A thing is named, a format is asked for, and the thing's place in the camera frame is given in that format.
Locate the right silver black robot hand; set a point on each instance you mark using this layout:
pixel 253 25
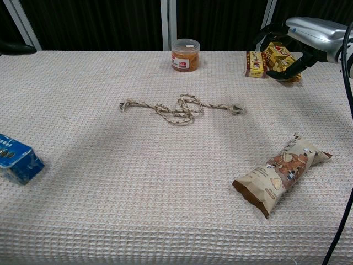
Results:
pixel 311 31

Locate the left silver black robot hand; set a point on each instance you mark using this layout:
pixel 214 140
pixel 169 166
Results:
pixel 16 48

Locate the brown snack box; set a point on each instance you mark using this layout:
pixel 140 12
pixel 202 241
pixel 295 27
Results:
pixel 255 64

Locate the black curtain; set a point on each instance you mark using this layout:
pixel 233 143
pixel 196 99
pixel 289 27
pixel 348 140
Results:
pixel 99 25

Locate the blue cookie box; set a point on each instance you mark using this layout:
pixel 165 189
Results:
pixel 15 161

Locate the clear plastic snack jar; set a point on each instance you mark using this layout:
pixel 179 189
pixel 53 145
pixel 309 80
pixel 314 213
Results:
pixel 184 56

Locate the beige nut snack bag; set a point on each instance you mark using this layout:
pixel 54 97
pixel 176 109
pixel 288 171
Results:
pixel 284 171

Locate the beige waffle tablecloth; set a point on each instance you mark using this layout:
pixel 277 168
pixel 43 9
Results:
pixel 154 176

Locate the white frame post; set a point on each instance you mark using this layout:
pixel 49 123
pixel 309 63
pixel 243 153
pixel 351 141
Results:
pixel 22 25
pixel 168 25
pixel 268 16

